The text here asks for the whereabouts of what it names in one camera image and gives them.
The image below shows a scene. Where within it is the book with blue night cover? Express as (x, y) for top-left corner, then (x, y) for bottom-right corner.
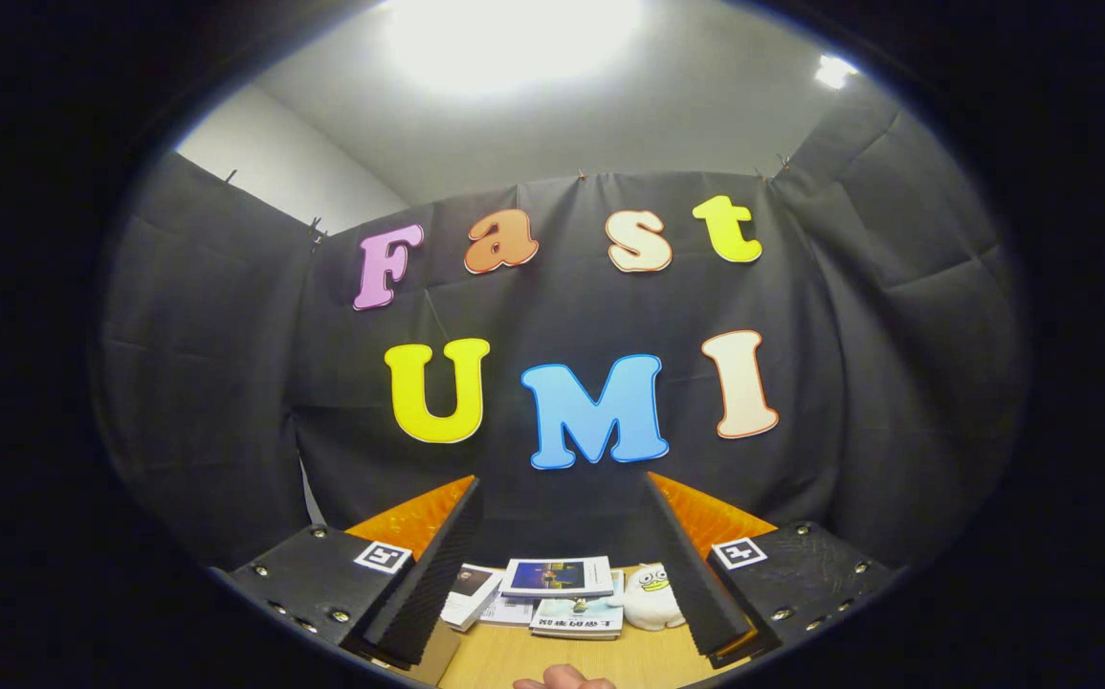
(499, 556), (615, 600)

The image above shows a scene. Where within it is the white duck plush toy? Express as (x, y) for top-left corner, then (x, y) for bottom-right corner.
(622, 563), (687, 633)

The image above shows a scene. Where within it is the white paper booklet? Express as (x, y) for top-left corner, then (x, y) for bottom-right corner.
(478, 593), (536, 628)

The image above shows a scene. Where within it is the white book with portrait cover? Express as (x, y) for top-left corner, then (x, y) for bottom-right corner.
(441, 564), (505, 633)

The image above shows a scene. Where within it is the small ceiling light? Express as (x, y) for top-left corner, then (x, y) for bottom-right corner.
(813, 54), (859, 90)

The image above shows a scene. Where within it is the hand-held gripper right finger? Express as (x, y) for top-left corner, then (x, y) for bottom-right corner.
(643, 471), (897, 671)

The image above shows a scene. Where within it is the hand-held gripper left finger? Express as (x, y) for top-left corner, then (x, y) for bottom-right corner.
(225, 476), (486, 671)

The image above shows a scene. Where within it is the large ceiling light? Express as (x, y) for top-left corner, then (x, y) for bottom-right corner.
(385, 0), (644, 92)

